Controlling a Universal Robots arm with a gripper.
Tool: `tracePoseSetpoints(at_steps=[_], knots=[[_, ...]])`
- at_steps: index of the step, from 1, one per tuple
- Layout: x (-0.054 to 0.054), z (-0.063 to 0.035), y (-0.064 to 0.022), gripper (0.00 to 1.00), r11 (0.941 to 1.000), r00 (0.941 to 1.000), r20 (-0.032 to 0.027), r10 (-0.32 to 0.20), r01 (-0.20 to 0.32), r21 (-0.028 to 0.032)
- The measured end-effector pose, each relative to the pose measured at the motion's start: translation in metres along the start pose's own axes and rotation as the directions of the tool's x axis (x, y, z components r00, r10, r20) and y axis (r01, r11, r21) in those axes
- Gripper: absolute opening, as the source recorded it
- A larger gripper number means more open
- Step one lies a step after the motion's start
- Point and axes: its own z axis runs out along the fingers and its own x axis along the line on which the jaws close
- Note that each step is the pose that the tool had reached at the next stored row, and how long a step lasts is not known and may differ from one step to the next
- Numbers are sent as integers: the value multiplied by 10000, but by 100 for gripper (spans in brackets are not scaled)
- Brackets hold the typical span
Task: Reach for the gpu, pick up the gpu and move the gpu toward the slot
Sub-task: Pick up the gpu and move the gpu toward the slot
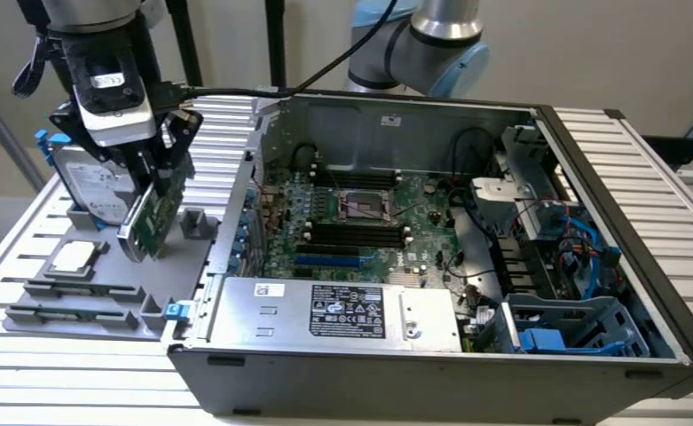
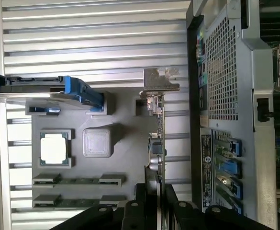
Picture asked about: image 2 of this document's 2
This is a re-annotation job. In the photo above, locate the blue expansion slot clip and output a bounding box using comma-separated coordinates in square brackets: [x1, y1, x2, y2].
[228, 139, 241, 158]
[229, 182, 244, 201]
[232, 202, 245, 215]
[219, 159, 243, 179]

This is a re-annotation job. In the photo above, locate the green RAM stick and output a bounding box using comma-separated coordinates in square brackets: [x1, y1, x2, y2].
[34, 198, 118, 207]
[33, 176, 121, 186]

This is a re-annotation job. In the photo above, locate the grey parts rack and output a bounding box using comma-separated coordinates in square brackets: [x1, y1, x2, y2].
[24, 91, 167, 209]

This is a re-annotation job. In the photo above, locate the CPU with silver lid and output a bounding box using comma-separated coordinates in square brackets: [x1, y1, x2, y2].
[39, 133, 68, 165]

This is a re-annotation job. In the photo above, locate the black case latch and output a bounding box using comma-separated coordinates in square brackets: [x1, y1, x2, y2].
[255, 97, 275, 123]

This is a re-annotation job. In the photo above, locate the disk in blue carrier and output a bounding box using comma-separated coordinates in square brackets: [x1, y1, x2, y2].
[0, 72, 105, 113]

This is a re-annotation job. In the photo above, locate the grey open PC case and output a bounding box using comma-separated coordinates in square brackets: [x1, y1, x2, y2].
[186, 0, 280, 230]

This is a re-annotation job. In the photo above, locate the graphics card with metal bracket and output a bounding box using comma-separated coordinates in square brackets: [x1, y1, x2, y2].
[139, 68, 180, 230]

